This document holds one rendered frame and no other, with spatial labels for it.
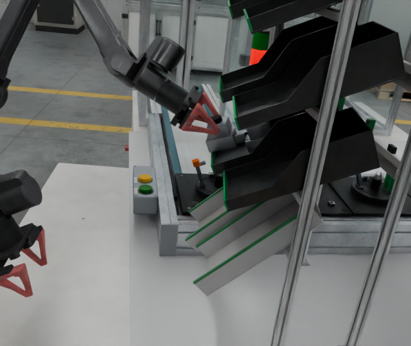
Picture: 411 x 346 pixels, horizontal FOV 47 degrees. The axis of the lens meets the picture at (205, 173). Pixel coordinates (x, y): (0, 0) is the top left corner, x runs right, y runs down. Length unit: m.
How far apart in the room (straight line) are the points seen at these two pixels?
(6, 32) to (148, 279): 0.71
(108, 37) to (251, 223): 0.52
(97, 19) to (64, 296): 0.64
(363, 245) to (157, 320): 0.66
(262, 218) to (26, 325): 0.56
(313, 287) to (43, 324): 0.66
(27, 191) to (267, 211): 0.48
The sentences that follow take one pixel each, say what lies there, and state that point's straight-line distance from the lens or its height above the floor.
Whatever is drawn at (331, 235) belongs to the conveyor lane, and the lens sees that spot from 1.38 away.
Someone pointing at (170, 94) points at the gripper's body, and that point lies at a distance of 1.00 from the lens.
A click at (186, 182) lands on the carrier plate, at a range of 1.43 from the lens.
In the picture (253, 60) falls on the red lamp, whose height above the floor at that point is 1.33.
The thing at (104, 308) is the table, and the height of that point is 0.86.
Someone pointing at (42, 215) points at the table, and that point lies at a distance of 1.47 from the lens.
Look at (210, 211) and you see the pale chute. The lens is 1.18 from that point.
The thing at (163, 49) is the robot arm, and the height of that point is 1.42.
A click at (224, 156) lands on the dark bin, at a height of 1.20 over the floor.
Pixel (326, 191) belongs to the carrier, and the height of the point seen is 0.97.
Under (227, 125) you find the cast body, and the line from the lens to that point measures 1.02.
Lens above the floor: 1.62
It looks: 26 degrees down
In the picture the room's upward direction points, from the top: 6 degrees clockwise
